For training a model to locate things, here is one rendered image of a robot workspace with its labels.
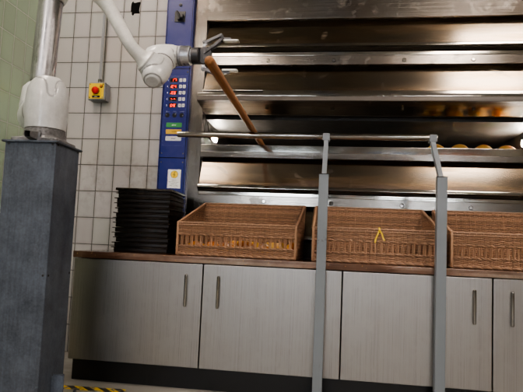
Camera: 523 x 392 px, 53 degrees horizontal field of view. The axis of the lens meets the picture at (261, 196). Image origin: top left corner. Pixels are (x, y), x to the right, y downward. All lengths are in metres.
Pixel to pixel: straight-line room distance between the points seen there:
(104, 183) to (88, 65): 0.70
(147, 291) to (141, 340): 0.21
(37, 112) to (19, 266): 0.58
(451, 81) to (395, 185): 0.62
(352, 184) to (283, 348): 0.97
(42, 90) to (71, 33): 1.24
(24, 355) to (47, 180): 0.64
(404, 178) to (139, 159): 1.45
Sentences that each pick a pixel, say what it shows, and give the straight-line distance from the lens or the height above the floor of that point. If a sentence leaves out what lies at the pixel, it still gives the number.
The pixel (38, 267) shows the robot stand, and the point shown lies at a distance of 2.11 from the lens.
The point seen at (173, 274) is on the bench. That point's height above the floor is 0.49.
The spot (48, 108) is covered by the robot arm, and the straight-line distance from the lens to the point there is 2.19.
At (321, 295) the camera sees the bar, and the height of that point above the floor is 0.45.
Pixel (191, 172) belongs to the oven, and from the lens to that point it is 2.94.
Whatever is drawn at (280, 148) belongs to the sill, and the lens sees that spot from 2.86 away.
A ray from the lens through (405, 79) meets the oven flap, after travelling 2.96.
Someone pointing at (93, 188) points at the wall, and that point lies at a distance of 3.13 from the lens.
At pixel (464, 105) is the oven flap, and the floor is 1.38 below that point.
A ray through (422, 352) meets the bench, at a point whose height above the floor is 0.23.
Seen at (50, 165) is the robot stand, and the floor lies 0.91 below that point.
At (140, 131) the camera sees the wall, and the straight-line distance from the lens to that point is 3.07.
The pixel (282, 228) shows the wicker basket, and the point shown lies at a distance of 2.32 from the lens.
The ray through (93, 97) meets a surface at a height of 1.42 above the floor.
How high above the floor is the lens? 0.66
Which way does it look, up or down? 5 degrees up
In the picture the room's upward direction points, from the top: 2 degrees clockwise
